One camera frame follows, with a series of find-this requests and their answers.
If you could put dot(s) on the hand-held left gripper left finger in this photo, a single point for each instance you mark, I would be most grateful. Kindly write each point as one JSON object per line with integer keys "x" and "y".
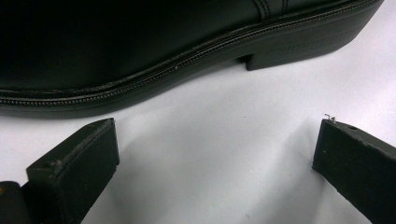
{"x": 77, "y": 168}

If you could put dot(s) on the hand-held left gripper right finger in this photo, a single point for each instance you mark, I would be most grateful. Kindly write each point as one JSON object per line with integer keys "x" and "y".
{"x": 358, "y": 165}

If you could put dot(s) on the black leather shoe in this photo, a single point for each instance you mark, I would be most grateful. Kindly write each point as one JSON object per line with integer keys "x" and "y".
{"x": 124, "y": 46}

